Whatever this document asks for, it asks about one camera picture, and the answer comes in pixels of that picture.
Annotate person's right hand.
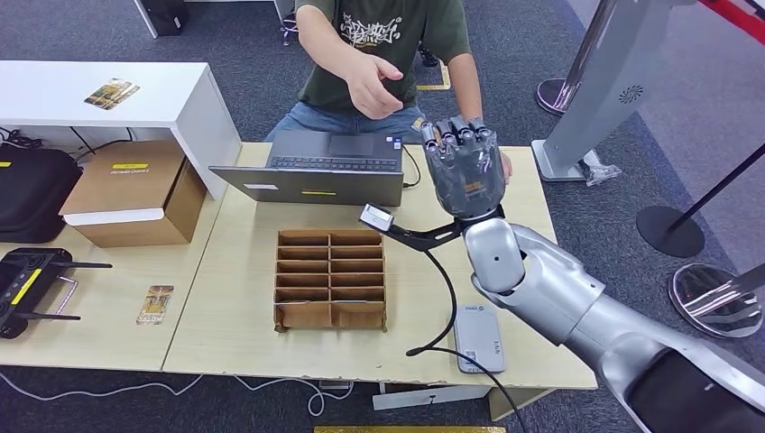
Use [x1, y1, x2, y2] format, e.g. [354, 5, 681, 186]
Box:
[343, 53, 405, 121]

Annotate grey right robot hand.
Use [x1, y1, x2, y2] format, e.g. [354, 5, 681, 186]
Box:
[419, 116, 508, 221]

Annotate person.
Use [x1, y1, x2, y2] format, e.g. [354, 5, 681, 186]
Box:
[263, 0, 514, 185]

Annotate grey card reader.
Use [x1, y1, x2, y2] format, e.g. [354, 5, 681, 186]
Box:
[453, 304, 507, 375]

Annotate wooden card rack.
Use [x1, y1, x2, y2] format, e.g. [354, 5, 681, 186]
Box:
[273, 229, 389, 334]

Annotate clear plastic bag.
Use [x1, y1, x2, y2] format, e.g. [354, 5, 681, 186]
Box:
[578, 149, 622, 188]

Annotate grey laptop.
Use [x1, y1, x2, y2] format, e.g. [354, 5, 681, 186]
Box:
[208, 130, 405, 208]

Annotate silver kiosk stand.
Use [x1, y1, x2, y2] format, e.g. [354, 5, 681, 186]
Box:
[530, 0, 688, 183]

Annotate black computer tower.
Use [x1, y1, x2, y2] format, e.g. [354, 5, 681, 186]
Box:
[140, 0, 190, 37]

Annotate white flat board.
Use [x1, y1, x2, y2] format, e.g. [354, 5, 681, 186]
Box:
[371, 383, 493, 412]

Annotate wooden desk leg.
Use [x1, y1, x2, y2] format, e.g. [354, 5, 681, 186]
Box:
[488, 387, 555, 423]

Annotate brown cardboard box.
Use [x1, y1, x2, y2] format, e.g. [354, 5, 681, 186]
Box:
[60, 140, 208, 249]

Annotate red barrier belt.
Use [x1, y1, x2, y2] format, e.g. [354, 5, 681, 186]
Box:
[696, 0, 765, 46]

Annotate white shelf unit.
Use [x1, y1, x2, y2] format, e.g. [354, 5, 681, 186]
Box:
[0, 60, 244, 201]

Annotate black carrying case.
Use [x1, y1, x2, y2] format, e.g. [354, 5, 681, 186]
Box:
[0, 144, 84, 245]

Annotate black controller with antennas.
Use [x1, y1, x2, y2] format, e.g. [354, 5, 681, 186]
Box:
[0, 247, 114, 341]

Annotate black laptop cable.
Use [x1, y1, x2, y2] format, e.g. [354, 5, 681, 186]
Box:
[401, 144, 422, 189]

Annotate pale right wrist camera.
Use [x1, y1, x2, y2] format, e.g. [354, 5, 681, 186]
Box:
[359, 203, 396, 234]

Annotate chrome stanchion post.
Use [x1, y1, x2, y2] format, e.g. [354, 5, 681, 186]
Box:
[534, 0, 617, 117]
[667, 263, 765, 340]

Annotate black stanchion post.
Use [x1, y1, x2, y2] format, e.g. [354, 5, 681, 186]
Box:
[635, 142, 765, 259]

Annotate thin black cable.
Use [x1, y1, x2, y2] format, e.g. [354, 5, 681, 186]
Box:
[69, 126, 134, 163]

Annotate tangled black cables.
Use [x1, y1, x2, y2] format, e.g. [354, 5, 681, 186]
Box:
[0, 126, 43, 151]

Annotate white floor cable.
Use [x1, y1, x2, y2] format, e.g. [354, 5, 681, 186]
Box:
[0, 371, 355, 419]

